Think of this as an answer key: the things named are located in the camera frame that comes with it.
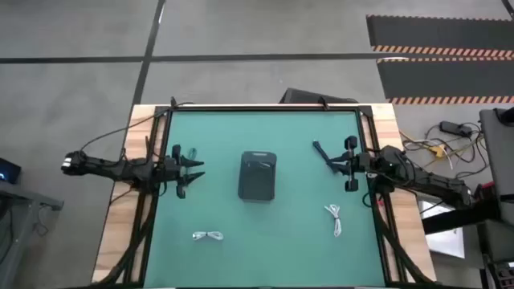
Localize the green table mat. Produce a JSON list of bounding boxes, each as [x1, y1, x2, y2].
[[143, 110, 386, 288]]

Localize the black flat box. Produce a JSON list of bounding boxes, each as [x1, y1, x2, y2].
[[279, 87, 358, 105]]

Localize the black support beam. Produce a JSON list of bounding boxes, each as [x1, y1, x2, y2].
[[421, 202, 503, 236]]

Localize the black hazard-striped floor mat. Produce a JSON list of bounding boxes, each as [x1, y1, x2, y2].
[[365, 14, 514, 57], [376, 56, 514, 105]]

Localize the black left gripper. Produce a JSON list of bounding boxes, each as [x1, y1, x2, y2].
[[160, 144, 206, 200]]

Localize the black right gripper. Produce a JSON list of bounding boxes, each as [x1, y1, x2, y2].
[[329, 135, 377, 193]]

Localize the black device blue light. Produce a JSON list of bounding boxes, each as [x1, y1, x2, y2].
[[0, 157, 22, 185]]

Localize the tangled floor cables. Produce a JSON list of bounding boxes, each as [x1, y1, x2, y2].
[[399, 122, 489, 180]]

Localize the grey plastic basket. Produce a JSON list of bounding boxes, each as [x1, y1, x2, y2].
[[237, 150, 278, 201]]

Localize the white paper sheet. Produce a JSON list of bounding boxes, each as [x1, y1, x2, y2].
[[417, 200, 466, 260]]

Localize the white USB-C cable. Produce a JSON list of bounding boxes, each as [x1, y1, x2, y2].
[[191, 230, 225, 242], [324, 203, 343, 238]]

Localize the long black arm cable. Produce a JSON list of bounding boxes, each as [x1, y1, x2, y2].
[[79, 100, 194, 153]]

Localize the black aluminium table frame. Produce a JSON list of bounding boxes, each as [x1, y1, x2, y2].
[[90, 96, 439, 289]]

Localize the grey metal cabinet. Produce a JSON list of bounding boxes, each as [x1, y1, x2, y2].
[[479, 107, 514, 228]]

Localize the black power adapter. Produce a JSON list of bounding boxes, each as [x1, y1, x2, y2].
[[439, 120, 474, 138]]

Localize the grey metal desk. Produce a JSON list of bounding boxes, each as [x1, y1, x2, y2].
[[0, 180, 65, 289]]

